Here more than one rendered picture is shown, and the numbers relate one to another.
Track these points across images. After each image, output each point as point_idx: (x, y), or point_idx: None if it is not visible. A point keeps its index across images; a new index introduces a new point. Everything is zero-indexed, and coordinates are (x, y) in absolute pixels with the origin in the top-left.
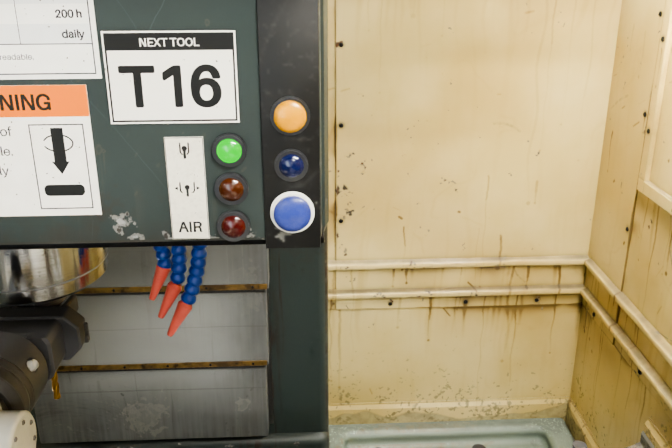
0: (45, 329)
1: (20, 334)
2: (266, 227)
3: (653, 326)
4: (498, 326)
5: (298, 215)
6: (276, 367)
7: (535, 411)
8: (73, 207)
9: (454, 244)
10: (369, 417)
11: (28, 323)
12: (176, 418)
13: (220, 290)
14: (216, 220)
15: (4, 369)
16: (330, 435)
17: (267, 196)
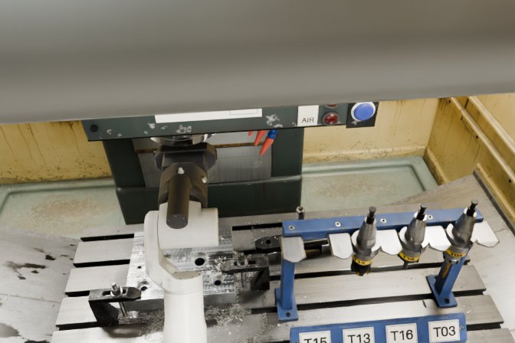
0: (201, 158)
1: (190, 161)
2: (348, 118)
3: (490, 112)
4: (391, 108)
5: (367, 113)
6: (275, 143)
7: (407, 153)
8: (247, 113)
9: None
10: (313, 159)
11: (189, 154)
12: (221, 172)
13: None
14: (321, 115)
15: (195, 185)
16: None
17: (351, 103)
